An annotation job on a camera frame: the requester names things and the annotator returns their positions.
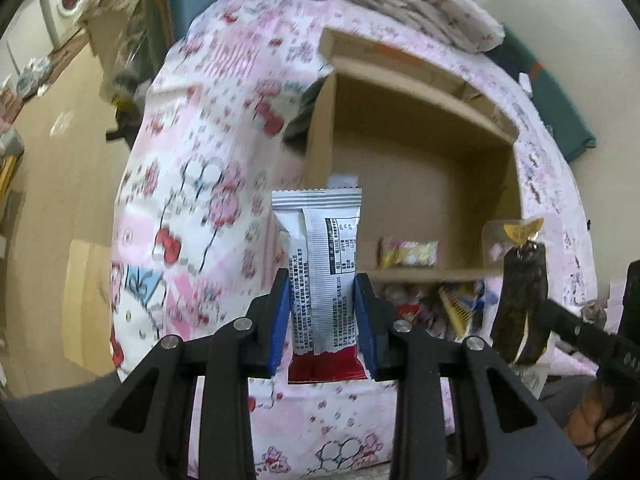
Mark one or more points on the grey cloth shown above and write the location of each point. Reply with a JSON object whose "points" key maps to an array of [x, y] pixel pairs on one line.
{"points": [[300, 120]]}

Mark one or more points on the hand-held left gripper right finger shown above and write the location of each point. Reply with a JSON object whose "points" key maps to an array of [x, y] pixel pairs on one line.
{"points": [[363, 321]]}

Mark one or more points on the dark brown snack packet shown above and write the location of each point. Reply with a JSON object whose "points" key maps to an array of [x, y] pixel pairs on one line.
{"points": [[522, 300]]}

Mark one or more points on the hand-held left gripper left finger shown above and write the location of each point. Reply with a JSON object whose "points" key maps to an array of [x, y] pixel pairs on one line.
{"points": [[280, 321]]}

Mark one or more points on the pile of colourful snack packets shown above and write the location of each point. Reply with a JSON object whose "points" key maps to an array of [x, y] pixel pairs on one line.
{"points": [[435, 307]]}

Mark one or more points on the brown carton with plastic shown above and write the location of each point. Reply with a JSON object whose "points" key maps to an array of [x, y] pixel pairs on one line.
{"points": [[125, 35]]}

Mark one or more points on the pink cartoon printed bedsheet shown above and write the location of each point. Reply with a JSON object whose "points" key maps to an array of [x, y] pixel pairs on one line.
{"points": [[210, 110]]}

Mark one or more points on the white red snack packet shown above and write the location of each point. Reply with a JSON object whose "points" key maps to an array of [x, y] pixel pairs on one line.
{"points": [[320, 260]]}

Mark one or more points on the person's right hand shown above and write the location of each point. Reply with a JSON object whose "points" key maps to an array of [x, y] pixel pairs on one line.
{"points": [[595, 420]]}

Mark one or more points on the beige folded quilt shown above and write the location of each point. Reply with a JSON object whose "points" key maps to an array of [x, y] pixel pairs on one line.
{"points": [[425, 0]]}

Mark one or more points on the white washing machine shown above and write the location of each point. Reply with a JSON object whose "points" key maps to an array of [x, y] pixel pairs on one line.
{"points": [[67, 0]]}

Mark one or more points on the brown cardboard box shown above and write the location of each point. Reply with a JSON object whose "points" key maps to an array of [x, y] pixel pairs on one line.
{"points": [[425, 175]]}

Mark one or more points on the teal cushion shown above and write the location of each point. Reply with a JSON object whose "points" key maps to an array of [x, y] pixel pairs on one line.
{"points": [[550, 105]]}

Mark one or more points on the yellow pink snack packet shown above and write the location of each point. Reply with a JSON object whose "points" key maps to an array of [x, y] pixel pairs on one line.
{"points": [[409, 252]]}

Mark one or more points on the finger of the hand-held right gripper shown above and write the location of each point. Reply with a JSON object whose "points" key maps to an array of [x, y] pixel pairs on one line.
{"points": [[580, 327]]}

